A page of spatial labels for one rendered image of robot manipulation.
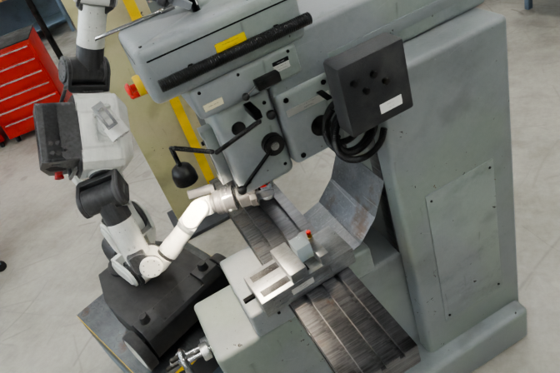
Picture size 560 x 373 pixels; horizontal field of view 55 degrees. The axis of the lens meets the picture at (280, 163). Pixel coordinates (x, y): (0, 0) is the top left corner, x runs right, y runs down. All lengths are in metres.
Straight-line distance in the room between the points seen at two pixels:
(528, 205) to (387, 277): 1.46
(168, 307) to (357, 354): 1.16
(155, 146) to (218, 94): 2.10
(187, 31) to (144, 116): 2.09
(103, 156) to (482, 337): 1.74
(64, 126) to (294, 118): 0.74
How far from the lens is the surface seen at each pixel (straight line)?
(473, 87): 1.86
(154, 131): 3.54
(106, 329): 2.96
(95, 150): 1.85
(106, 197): 1.82
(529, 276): 3.06
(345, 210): 2.07
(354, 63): 1.37
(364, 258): 2.01
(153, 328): 2.52
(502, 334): 2.66
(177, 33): 1.43
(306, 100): 1.63
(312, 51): 1.60
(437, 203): 1.98
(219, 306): 2.18
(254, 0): 1.48
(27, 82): 6.24
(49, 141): 1.84
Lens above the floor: 2.32
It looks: 34 degrees down
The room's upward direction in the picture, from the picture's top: 20 degrees counter-clockwise
